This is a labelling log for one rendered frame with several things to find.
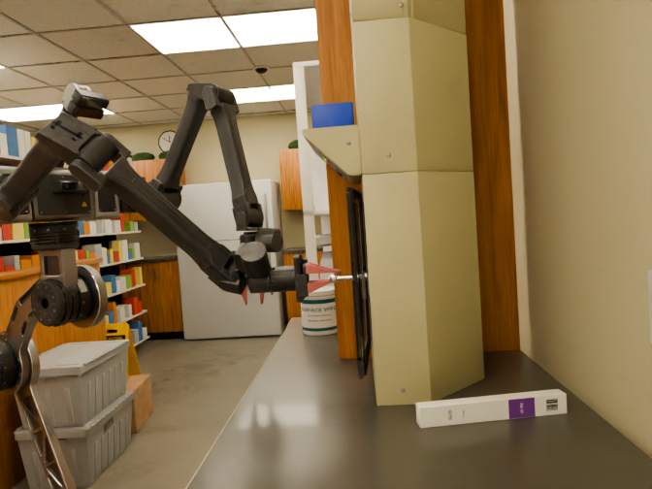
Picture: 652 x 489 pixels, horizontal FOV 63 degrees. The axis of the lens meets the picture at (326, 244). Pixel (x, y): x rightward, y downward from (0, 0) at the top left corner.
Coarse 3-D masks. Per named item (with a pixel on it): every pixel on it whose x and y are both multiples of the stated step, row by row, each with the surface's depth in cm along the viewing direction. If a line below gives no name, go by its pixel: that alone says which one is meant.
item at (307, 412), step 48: (288, 336) 178; (336, 336) 173; (288, 384) 126; (336, 384) 123; (480, 384) 117; (528, 384) 114; (240, 432) 99; (288, 432) 98; (336, 432) 96; (384, 432) 95; (432, 432) 93; (480, 432) 92; (528, 432) 91; (576, 432) 89; (192, 480) 82; (240, 480) 81; (288, 480) 80; (336, 480) 79; (384, 480) 78; (432, 480) 77; (480, 480) 76; (528, 480) 75; (576, 480) 74; (624, 480) 73
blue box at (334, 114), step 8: (328, 104) 126; (336, 104) 125; (344, 104) 125; (352, 104) 125; (312, 112) 126; (320, 112) 126; (328, 112) 126; (336, 112) 126; (344, 112) 125; (352, 112) 125; (312, 120) 126; (320, 120) 126; (328, 120) 126; (336, 120) 126; (344, 120) 126; (352, 120) 125
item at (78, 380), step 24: (48, 360) 288; (72, 360) 285; (96, 360) 286; (120, 360) 319; (48, 384) 273; (72, 384) 272; (96, 384) 288; (120, 384) 319; (48, 408) 275; (72, 408) 274; (96, 408) 289
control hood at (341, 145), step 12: (312, 132) 105; (324, 132) 105; (336, 132) 105; (348, 132) 105; (312, 144) 106; (324, 144) 105; (336, 144) 105; (348, 144) 105; (324, 156) 115; (336, 156) 105; (348, 156) 105; (360, 156) 105; (348, 168) 105; (360, 168) 106; (348, 180) 128; (360, 180) 128
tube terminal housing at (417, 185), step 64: (384, 64) 104; (448, 64) 112; (384, 128) 105; (448, 128) 112; (384, 192) 105; (448, 192) 111; (384, 256) 106; (448, 256) 111; (384, 320) 107; (448, 320) 111; (384, 384) 107; (448, 384) 111
